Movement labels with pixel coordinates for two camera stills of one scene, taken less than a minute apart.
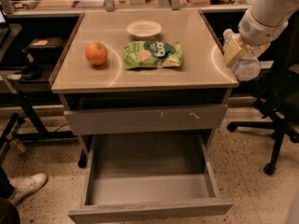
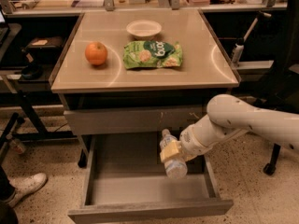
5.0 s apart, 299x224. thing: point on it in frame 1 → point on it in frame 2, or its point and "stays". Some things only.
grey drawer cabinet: [142, 72] stays
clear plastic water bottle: [247, 66] → [176, 168]
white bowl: [144, 30] stays
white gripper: [263, 32] → [191, 143]
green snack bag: [152, 54] stays
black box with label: [46, 48] stays
